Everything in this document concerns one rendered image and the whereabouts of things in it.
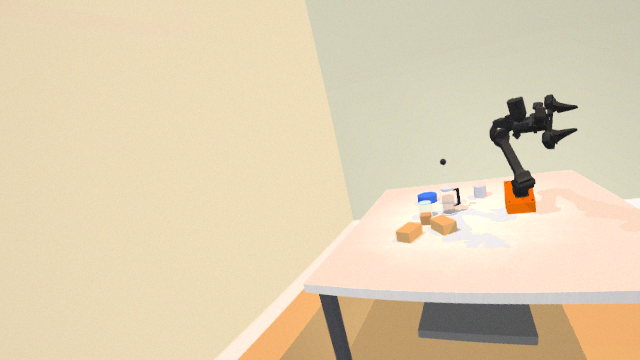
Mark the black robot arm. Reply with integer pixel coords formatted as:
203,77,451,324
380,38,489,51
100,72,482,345
490,97,546,198

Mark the grey cylinder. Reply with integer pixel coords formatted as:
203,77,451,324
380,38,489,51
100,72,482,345
473,184,487,199

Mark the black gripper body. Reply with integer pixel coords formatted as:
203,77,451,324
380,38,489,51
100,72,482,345
526,94,556,149

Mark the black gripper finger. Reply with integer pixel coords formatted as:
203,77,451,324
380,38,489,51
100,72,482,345
553,98,578,113
551,128,578,145

